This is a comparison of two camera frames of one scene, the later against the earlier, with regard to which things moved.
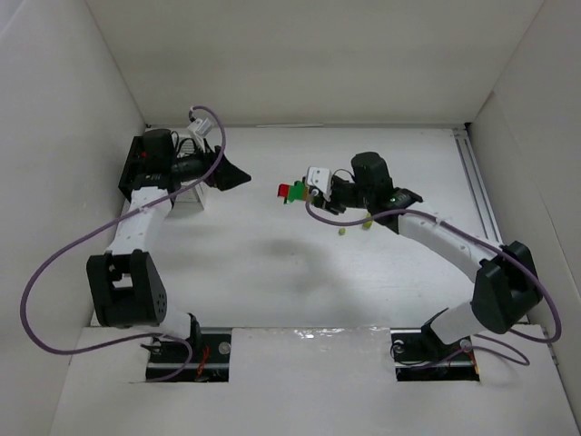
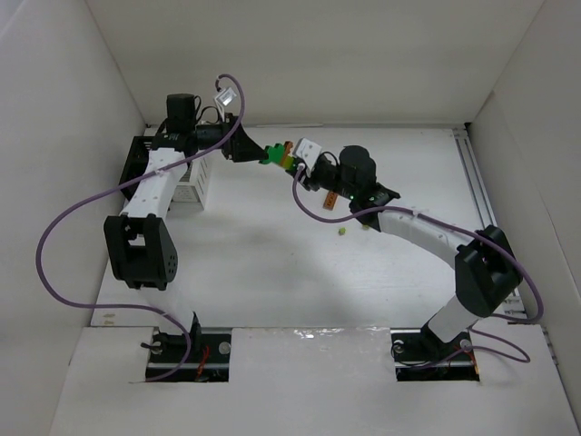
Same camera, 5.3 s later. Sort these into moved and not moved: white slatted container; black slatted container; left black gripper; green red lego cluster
Moved: green red lego cluster; left black gripper
Not moved: black slatted container; white slatted container
